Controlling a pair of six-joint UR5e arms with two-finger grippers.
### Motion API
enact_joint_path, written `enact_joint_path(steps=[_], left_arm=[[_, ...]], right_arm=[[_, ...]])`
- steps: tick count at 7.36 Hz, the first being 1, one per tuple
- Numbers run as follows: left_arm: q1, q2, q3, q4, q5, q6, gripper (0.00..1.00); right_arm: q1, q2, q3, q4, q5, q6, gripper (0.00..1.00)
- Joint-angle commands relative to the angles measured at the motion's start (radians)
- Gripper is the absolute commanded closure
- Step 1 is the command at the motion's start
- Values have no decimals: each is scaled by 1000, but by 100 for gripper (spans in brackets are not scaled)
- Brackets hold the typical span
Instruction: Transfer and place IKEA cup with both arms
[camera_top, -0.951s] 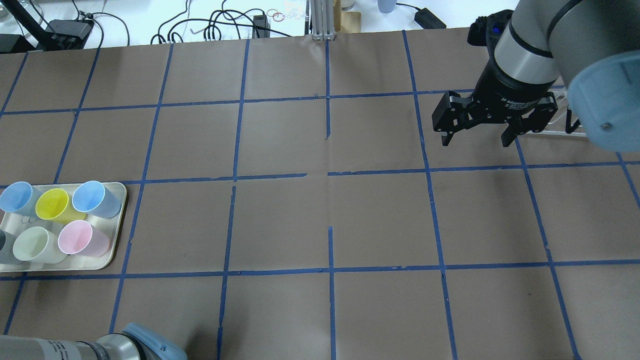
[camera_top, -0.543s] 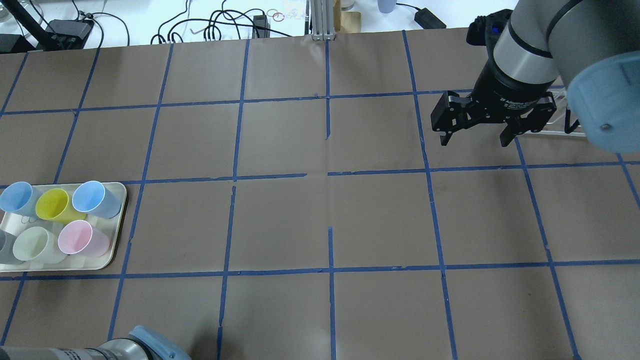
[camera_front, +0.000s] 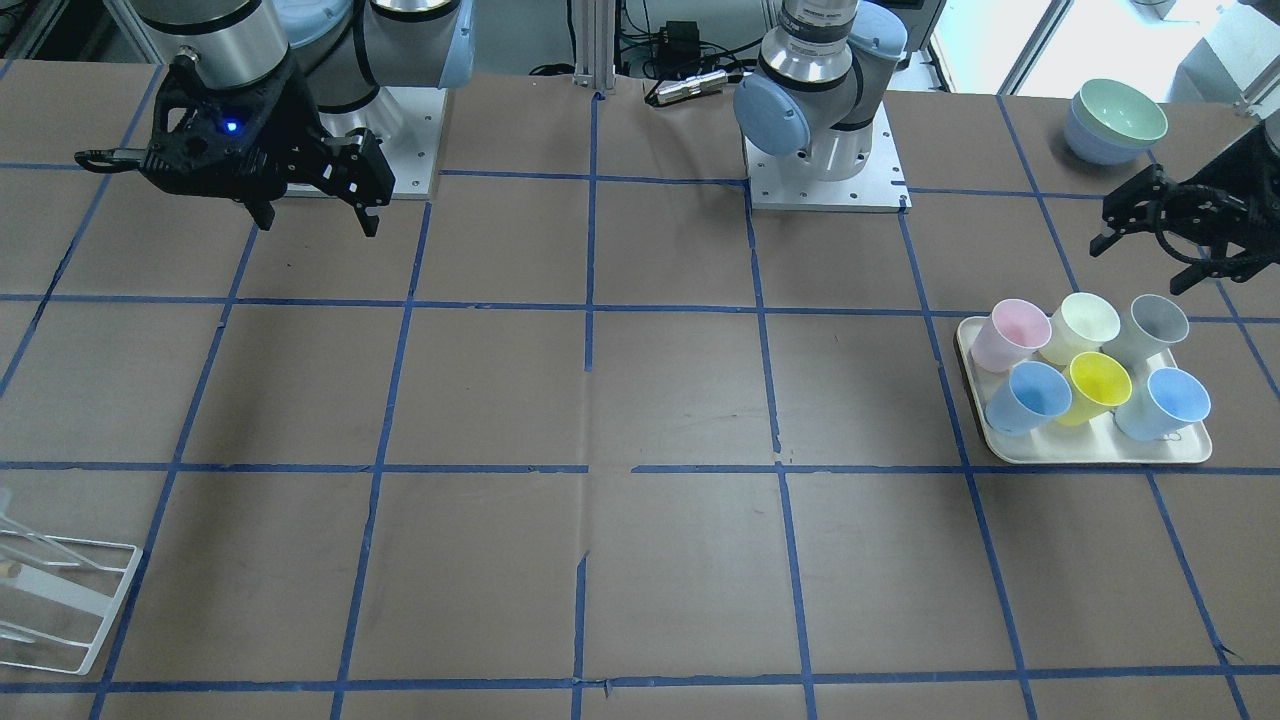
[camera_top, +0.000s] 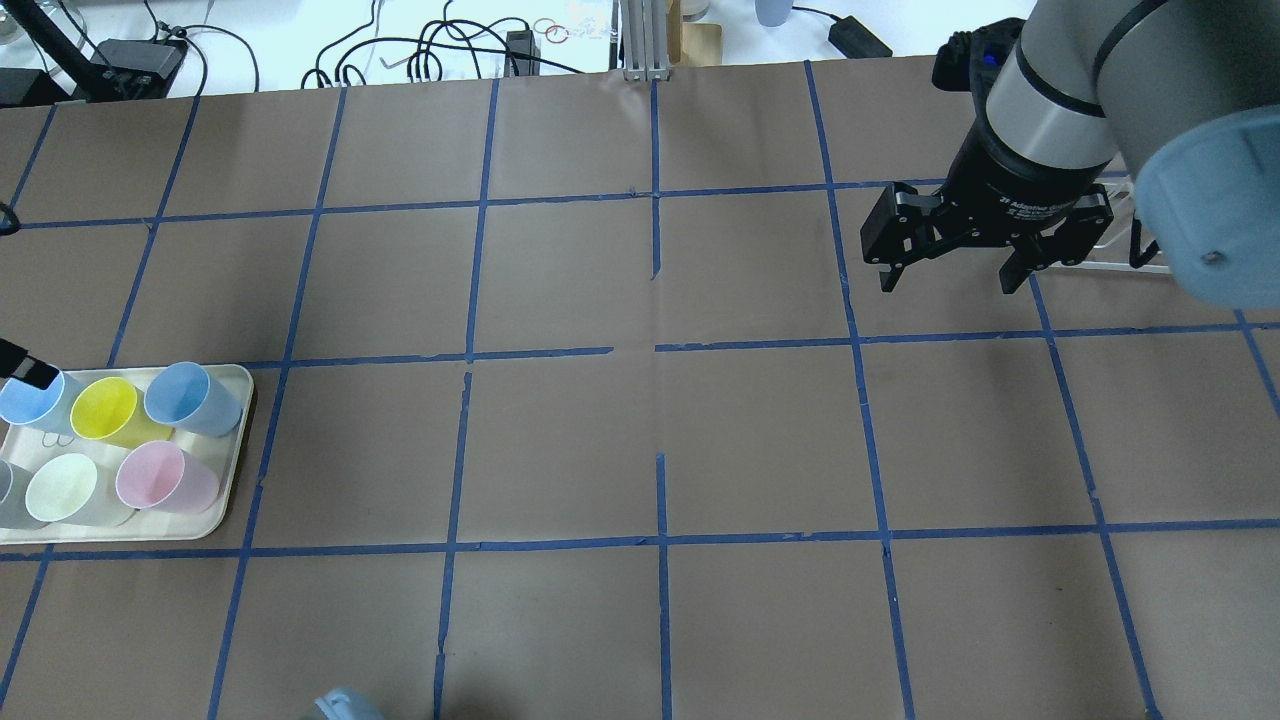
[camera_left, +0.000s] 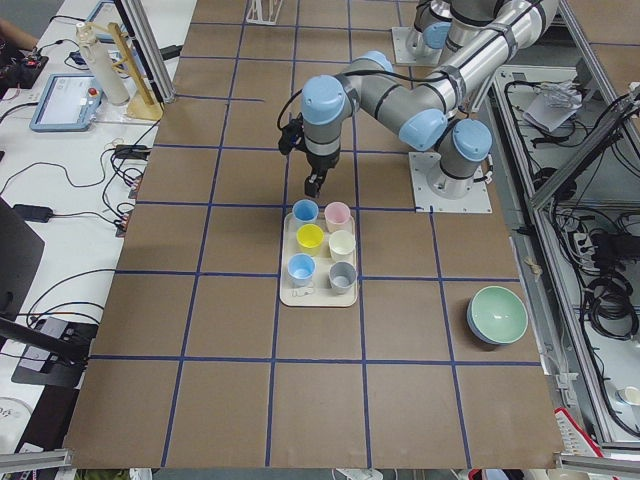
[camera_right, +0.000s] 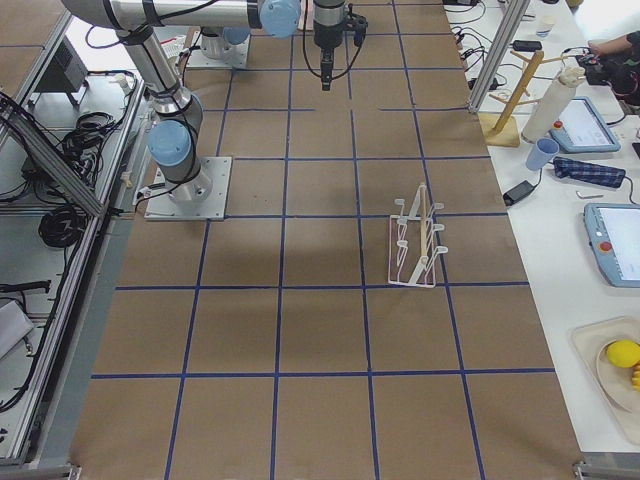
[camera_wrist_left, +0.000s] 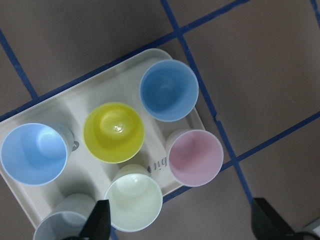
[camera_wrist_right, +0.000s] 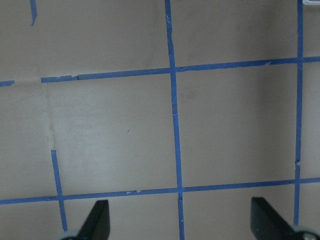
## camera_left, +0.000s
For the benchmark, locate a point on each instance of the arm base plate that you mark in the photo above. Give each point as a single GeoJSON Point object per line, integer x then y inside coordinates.
{"type": "Point", "coordinates": [435, 192]}
{"type": "Point", "coordinates": [409, 49]}

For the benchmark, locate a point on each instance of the yellow plastic cup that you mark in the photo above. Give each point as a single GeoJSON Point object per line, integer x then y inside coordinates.
{"type": "Point", "coordinates": [309, 239]}

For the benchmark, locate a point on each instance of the wooden mug tree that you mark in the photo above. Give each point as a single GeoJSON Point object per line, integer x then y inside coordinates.
{"type": "Point", "coordinates": [141, 105]}

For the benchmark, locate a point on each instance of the pink plastic cup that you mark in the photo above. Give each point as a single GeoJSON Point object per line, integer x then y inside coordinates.
{"type": "Point", "coordinates": [337, 216]}

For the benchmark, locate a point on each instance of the teach pendant tablet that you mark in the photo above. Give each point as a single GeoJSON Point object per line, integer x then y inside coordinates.
{"type": "Point", "coordinates": [68, 104]}

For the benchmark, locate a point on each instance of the blue cup tray middle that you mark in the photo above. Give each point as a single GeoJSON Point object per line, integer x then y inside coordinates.
{"type": "Point", "coordinates": [305, 211]}

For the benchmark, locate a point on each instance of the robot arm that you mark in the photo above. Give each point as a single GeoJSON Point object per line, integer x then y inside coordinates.
{"type": "Point", "coordinates": [445, 24]}
{"type": "Point", "coordinates": [471, 38]}

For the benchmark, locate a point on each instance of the stacked green blue bowls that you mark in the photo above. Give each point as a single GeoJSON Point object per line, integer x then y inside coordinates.
{"type": "Point", "coordinates": [497, 316]}

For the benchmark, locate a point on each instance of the pale green plastic cup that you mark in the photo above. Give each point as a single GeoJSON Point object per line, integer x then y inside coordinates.
{"type": "Point", "coordinates": [342, 245]}

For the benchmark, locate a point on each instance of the blue cup far corner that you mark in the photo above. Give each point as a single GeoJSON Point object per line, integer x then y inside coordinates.
{"type": "Point", "coordinates": [301, 268]}

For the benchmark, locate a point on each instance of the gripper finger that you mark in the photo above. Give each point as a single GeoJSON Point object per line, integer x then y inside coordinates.
{"type": "Point", "coordinates": [317, 184]}
{"type": "Point", "coordinates": [309, 186]}

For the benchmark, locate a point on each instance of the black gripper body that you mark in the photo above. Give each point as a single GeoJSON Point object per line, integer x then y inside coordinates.
{"type": "Point", "coordinates": [320, 162]}

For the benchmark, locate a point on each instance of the white grey plastic cup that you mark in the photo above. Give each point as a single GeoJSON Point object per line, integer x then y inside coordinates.
{"type": "Point", "coordinates": [342, 277]}

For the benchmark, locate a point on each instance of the black power adapter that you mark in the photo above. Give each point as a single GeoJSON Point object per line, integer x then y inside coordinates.
{"type": "Point", "coordinates": [34, 213]}

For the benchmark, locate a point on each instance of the white wire cup rack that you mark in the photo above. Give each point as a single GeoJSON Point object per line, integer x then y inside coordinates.
{"type": "Point", "coordinates": [264, 12]}

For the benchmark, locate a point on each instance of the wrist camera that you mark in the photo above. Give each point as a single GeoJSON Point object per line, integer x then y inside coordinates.
{"type": "Point", "coordinates": [292, 136]}

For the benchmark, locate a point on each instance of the cream plastic tray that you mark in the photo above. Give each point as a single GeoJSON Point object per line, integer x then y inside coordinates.
{"type": "Point", "coordinates": [318, 293]}

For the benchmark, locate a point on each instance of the aluminium frame post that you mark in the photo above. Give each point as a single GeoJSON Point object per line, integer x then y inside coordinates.
{"type": "Point", "coordinates": [136, 22]}

